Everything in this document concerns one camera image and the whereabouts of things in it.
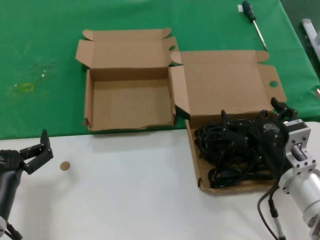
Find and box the shallow open cardboard box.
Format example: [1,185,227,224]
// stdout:
[74,27,180,132]

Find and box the cable with silver connector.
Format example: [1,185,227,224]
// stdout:
[267,192,287,240]

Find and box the grey metal profile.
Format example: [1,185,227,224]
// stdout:
[301,18,320,60]

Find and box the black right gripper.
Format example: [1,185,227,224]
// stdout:
[221,96,299,180]

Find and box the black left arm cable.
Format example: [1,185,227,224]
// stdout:
[3,219,24,240]

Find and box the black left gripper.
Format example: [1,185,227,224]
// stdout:
[0,129,54,175]

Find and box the yellow tape square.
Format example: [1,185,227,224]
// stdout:
[14,82,35,95]

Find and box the dark grey arm cable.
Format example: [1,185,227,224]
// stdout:
[256,183,280,240]

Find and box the black-handled screwdriver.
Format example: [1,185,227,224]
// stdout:
[241,0,269,52]

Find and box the green table cloth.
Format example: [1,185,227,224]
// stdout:
[0,0,320,141]

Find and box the open cardboard box, large lid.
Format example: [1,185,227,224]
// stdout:
[169,49,288,194]

